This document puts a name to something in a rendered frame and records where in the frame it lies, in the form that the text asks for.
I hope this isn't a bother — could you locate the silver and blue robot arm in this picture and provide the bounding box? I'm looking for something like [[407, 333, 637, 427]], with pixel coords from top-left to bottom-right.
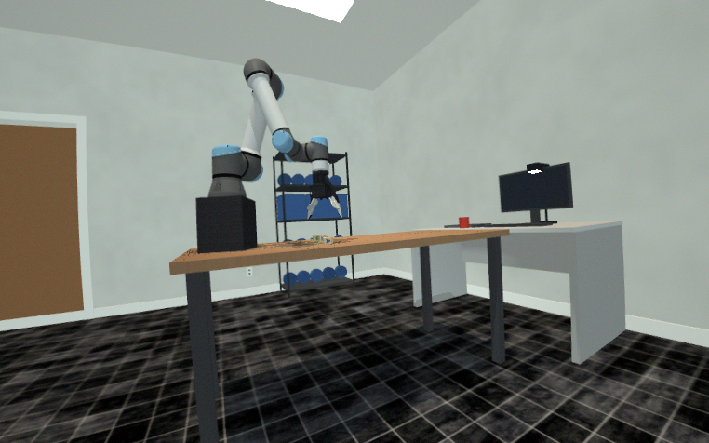
[[208, 59, 330, 197]]

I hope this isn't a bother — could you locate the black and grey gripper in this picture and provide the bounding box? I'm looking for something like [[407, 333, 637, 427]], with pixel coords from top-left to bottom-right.
[[307, 170, 342, 220]]

